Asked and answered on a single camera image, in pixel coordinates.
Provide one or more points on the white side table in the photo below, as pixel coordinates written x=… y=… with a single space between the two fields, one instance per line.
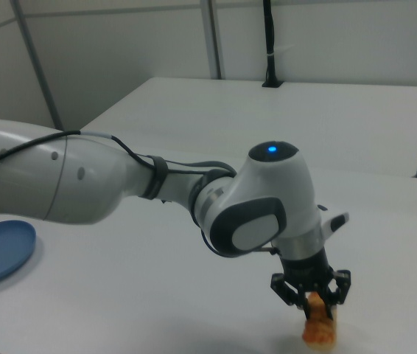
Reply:
x=267 y=121

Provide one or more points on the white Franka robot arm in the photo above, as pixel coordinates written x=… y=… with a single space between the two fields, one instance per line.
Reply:
x=83 y=184

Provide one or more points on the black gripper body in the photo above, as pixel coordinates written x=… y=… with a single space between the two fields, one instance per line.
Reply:
x=306 y=273

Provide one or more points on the grey partition post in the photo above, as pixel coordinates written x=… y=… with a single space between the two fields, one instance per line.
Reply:
x=214 y=37
x=35 y=55

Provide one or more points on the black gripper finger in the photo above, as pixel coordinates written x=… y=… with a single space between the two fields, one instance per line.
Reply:
x=286 y=289
x=343 y=285

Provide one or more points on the orange-brown bread roll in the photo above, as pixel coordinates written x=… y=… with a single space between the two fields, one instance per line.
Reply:
x=319 y=332

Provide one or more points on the black camera stand pole, white tie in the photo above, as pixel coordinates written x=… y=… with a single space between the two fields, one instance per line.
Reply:
x=269 y=37

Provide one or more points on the blue round plate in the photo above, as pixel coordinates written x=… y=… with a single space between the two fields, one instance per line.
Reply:
x=2 y=250

